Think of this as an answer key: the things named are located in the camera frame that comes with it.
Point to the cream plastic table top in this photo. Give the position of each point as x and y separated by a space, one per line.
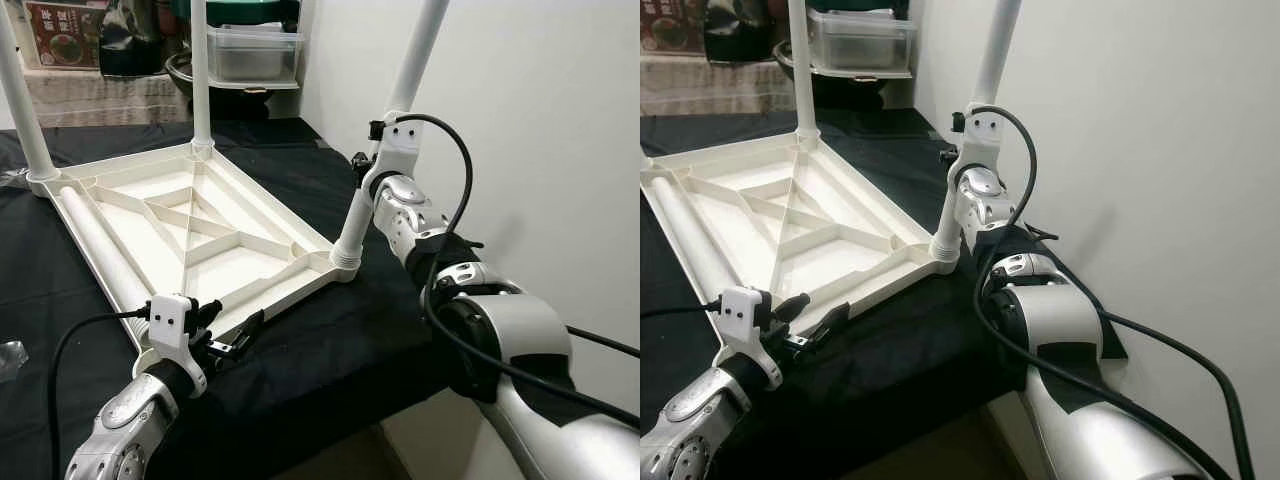
850 200
250 210

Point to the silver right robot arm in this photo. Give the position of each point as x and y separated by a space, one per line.
500 340
1060 330

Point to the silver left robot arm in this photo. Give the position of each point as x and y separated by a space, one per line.
125 425
700 425

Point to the black table cloth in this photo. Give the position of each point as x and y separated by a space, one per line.
330 350
900 340

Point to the black wok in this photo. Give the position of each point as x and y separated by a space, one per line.
250 100
850 92

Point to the clear lidded plastic container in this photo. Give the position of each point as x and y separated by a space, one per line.
250 55
860 42

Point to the green pot lid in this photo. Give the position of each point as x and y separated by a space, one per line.
860 6
250 10

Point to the clear tape strip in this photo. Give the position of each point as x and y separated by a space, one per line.
10 355

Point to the patterned beige cloth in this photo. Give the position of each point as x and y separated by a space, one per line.
710 85
100 98

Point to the black bag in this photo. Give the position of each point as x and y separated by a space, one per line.
135 40
738 30

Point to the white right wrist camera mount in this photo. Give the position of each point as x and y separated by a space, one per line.
398 150
980 145

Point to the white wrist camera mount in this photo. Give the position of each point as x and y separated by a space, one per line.
172 330
980 145
398 150
745 325

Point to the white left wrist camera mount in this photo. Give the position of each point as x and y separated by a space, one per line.
172 330
745 325

